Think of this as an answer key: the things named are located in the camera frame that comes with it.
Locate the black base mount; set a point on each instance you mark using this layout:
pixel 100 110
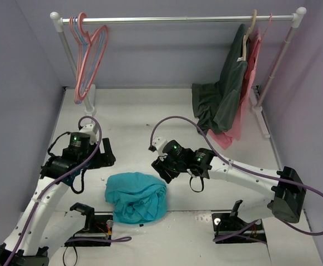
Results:
pixel 96 227
pixel 230 229

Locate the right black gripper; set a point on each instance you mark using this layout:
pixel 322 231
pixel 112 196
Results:
pixel 163 168

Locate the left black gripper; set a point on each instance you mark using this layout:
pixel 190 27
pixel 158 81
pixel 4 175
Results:
pixel 104 156

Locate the wooden hanger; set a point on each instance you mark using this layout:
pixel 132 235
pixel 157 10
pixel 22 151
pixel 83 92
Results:
pixel 246 36

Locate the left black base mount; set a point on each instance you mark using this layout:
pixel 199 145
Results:
pixel 96 227

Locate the pink plastic hanger front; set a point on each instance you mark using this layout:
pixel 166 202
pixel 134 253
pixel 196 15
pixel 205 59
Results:
pixel 90 59

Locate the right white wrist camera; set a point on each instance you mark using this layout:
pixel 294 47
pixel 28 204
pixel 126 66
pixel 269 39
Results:
pixel 157 145

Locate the pink plastic hanger rear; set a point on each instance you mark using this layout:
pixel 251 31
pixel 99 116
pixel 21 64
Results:
pixel 83 78

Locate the dark green t shirt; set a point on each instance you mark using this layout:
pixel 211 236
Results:
pixel 215 104

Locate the white metal clothes rack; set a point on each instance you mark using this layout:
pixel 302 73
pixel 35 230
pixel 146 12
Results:
pixel 296 19

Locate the pink plastic hanger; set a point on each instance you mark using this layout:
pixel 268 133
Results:
pixel 83 78
pixel 90 59

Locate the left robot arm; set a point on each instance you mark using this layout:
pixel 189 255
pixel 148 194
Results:
pixel 31 243

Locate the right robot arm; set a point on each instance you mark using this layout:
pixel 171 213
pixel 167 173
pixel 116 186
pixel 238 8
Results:
pixel 282 194

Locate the pink t shirt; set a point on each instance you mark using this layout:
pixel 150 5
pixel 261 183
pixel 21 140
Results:
pixel 225 139

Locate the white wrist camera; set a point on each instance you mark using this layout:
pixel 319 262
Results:
pixel 157 145
pixel 92 131

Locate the teal t shirt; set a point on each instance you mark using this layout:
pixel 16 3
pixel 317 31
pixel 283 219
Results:
pixel 137 198

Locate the pink hanger on right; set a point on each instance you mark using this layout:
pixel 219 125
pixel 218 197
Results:
pixel 268 25

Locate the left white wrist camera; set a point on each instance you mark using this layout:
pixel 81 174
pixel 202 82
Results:
pixel 92 131

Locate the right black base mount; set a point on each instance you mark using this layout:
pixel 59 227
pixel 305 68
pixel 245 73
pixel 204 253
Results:
pixel 230 229

